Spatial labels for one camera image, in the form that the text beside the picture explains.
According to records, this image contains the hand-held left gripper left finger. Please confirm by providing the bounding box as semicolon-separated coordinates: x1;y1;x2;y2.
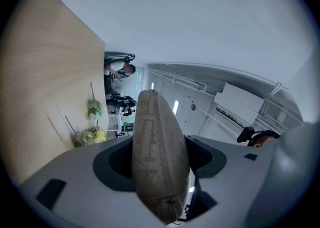
19;135;165;228

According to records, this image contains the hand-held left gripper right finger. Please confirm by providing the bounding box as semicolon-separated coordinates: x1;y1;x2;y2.
183;135;282;228

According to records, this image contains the purple artificial flower bouquet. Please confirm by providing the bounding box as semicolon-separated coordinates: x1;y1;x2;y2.
64;115;88;148

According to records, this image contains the yellow artificial flower bouquet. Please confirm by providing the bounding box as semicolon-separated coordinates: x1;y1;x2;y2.
86;125;108;144

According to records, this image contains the small white table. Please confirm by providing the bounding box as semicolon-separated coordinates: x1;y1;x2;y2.
107;111;126;132

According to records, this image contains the white artificial flower bouquet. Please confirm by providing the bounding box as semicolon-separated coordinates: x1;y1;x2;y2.
87;81;104;120

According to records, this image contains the white ceiling unit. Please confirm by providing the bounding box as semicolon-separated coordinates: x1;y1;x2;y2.
213;83;265;125

